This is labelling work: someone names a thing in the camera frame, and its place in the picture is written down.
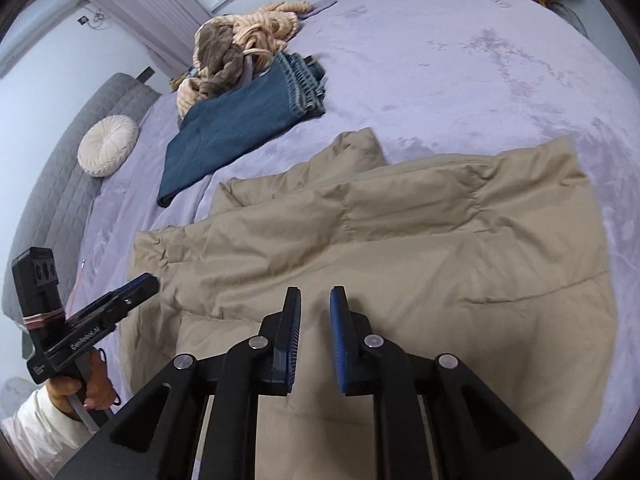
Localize person's left forearm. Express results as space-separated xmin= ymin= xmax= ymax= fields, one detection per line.
xmin=0 ymin=387 xmax=98 ymax=461

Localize grey quilted headboard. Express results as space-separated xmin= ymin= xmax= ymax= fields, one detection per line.
xmin=1 ymin=72 xmax=163 ymax=321

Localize wall socket with cable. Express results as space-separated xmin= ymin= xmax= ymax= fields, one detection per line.
xmin=76 ymin=4 xmax=107 ymax=29

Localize folded blue jeans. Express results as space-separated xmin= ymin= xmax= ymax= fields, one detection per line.
xmin=156 ymin=51 xmax=328 ymax=208

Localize white air conditioner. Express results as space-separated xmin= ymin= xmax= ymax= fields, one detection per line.
xmin=0 ymin=0 xmax=83 ymax=78

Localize person's left hand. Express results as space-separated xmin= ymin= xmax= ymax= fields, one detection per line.
xmin=49 ymin=345 xmax=115 ymax=413

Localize brown fleece garment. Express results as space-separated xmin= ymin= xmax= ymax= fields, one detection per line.
xmin=192 ymin=25 xmax=251 ymax=98

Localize grey pleated curtain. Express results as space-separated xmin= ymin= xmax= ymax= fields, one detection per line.
xmin=75 ymin=0 xmax=216 ymax=76

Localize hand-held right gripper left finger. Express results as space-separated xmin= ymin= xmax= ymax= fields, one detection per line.
xmin=52 ymin=286 xmax=303 ymax=480

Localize beige striped fleece blanket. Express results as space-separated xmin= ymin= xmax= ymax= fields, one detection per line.
xmin=176 ymin=0 xmax=312 ymax=117

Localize round cream pillow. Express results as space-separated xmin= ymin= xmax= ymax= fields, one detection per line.
xmin=78 ymin=115 xmax=139 ymax=177

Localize khaki puffer jacket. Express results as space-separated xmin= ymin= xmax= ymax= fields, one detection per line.
xmin=120 ymin=127 xmax=618 ymax=480

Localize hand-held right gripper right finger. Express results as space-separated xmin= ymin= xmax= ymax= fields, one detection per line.
xmin=328 ymin=285 xmax=573 ymax=480

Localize wire floor fan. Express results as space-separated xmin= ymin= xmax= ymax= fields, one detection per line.
xmin=547 ymin=0 xmax=590 ymax=37

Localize purple plush bed blanket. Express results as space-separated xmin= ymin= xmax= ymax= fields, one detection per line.
xmin=65 ymin=0 xmax=640 ymax=480

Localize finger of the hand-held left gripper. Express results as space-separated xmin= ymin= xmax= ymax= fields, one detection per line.
xmin=70 ymin=273 xmax=160 ymax=336

